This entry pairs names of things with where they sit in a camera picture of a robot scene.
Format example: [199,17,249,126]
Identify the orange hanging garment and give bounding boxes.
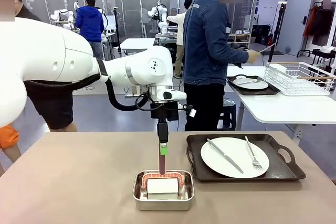
[302,4,319,38]

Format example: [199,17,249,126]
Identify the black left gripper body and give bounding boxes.
[150,101,180,122]

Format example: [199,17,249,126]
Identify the black pole stand with light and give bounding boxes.
[267,1,288,56]

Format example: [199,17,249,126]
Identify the white dishes in rack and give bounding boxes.
[268,63,287,74]

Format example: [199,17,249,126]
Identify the person in orange shorts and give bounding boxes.
[0,123,22,175]

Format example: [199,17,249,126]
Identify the person in cream top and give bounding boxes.
[166,0,194,79]

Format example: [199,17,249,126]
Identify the dark brown serving tray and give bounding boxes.
[226,74,282,97]
[185,133,307,184]

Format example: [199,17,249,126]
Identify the rectangular stainless steel tray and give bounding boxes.
[132,169,195,212]

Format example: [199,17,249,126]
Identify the black corrugated arm cable hose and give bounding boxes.
[105,76,151,112]

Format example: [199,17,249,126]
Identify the person in blue jacket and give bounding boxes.
[75,0,106,60]

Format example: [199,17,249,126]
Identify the person left hand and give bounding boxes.
[230,42,249,51]

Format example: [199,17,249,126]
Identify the person right forearm denim sleeve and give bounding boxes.
[222,45,250,65]

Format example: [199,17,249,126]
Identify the thin white stick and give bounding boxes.
[258,44,277,55]

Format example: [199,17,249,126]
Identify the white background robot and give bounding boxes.
[148,3,169,36]
[53,0,79,30]

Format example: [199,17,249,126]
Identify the black tripod stand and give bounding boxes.
[112,6,122,57]

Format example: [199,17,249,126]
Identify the silver fork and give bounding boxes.
[244,136,263,170]

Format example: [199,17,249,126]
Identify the person in black shorts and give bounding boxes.
[0,0,78,133]

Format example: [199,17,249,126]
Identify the black bags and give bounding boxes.
[251,24,271,46]

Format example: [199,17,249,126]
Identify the person right hand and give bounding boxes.
[247,49,262,65]

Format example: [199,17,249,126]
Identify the black plastic stool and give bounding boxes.
[217,98,237,131]

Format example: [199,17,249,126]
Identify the low white shoe shelf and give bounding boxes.
[227,29,252,44]

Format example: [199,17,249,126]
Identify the white side table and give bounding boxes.
[225,65,336,146]

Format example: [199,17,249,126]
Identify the small wrist camera with mount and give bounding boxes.
[183,104,198,119]

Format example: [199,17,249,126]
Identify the silver cutlery piece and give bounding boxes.
[238,79,261,86]

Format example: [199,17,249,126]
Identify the large white round plate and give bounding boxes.
[200,137,270,178]
[233,77,269,91]

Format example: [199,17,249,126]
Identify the silver table knife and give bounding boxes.
[206,138,245,175]

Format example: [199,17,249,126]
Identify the black hanging garment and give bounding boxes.
[311,5,336,47]

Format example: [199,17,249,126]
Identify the person in denim jacket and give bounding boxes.
[182,0,250,132]

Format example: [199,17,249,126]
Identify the black utility cart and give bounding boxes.
[311,45,336,76]

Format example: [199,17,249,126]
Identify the white wire dish rack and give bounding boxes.
[263,61,336,97]

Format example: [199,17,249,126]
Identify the white background table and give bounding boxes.
[119,37,156,57]

